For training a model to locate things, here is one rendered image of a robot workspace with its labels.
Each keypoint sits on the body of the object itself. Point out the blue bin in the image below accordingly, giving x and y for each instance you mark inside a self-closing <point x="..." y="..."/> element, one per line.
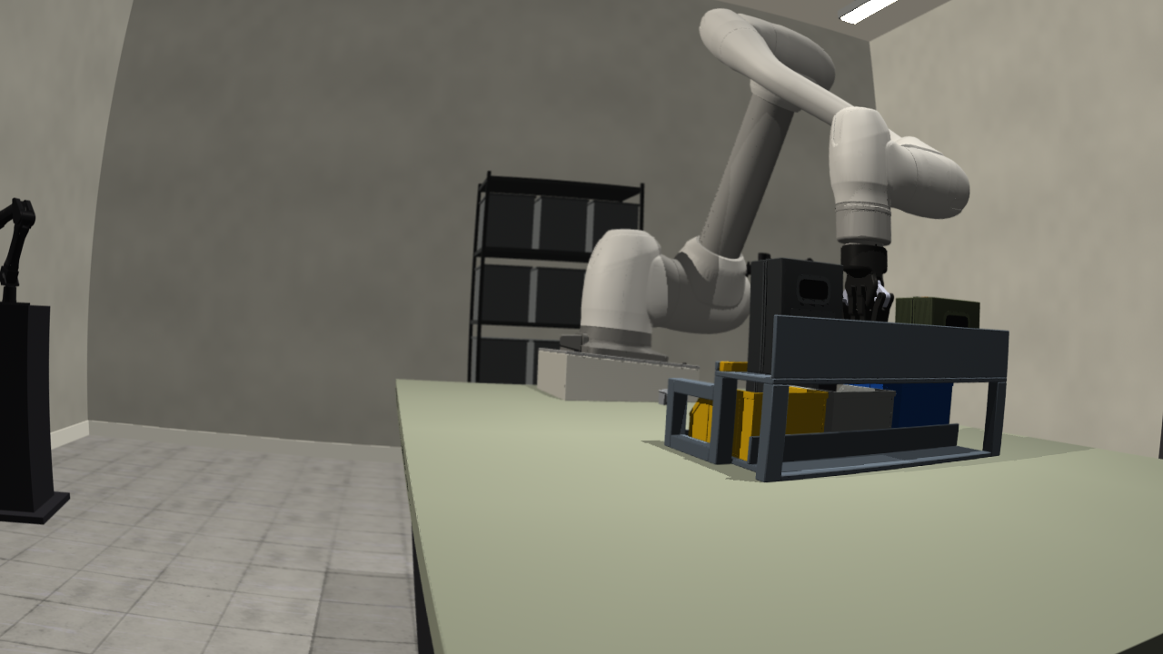
<point x="918" y="404"/>

